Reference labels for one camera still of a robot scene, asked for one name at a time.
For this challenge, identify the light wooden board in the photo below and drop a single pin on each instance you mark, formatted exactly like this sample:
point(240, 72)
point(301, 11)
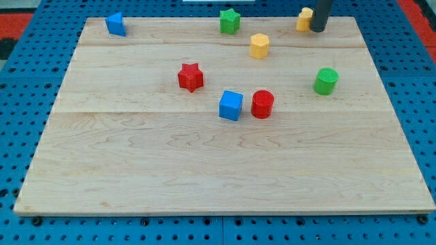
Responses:
point(123, 139)

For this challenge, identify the green cylinder block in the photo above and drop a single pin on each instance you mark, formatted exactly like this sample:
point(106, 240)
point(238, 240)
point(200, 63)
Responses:
point(325, 81)

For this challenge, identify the blue cube block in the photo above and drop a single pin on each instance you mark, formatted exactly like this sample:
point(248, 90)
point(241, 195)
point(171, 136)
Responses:
point(230, 105)

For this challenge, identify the red cylinder block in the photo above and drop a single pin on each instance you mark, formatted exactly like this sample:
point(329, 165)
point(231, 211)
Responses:
point(262, 104)

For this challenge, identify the green star block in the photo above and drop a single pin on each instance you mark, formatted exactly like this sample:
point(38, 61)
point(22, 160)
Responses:
point(229, 21)

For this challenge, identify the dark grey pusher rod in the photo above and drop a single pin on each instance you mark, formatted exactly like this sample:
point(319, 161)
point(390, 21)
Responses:
point(320, 15)

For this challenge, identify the yellow heart block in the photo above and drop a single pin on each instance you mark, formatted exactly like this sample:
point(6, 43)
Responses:
point(304, 19)

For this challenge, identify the blue triangular prism block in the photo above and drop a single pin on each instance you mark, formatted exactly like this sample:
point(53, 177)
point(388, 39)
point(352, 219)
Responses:
point(115, 24)

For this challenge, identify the yellow hexagon block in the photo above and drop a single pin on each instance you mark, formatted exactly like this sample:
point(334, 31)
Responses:
point(259, 46)

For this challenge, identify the red star block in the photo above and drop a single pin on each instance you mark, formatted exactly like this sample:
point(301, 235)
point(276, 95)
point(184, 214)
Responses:
point(190, 77)

